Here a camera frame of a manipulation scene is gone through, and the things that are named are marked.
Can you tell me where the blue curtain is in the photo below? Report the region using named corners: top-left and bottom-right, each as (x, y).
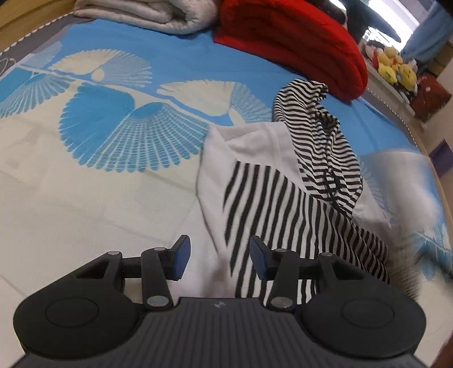
top-left (401, 5), bottom-right (453, 65)

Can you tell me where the black white striped hoodie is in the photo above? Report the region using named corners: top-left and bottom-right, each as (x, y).
top-left (196, 80), bottom-right (393, 301)

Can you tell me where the white folded quilt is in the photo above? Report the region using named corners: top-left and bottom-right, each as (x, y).
top-left (72, 0), bottom-right (218, 35)

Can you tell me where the blue feather print bedsheet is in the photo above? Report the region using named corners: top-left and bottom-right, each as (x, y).
top-left (0, 16), bottom-right (450, 365)

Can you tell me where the red folded blanket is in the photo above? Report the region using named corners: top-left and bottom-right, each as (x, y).
top-left (213, 0), bottom-right (369, 102)

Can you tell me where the yellow smiley plush toy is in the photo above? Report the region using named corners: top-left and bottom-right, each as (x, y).
top-left (398, 63), bottom-right (419, 90)

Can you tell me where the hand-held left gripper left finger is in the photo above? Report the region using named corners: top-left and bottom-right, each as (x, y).
top-left (76, 234), bottom-right (192, 312)

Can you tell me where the dark blue cloth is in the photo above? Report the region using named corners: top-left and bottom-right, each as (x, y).
top-left (336, 0), bottom-right (402, 43)

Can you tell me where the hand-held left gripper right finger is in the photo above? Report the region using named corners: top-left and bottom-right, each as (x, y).
top-left (249, 236), bottom-right (358, 312)

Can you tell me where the purple box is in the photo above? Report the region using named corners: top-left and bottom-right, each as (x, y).
top-left (428, 139), bottom-right (448, 175)

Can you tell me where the dark red bag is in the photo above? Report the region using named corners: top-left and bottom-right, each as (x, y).
top-left (410, 74), bottom-right (453, 123)

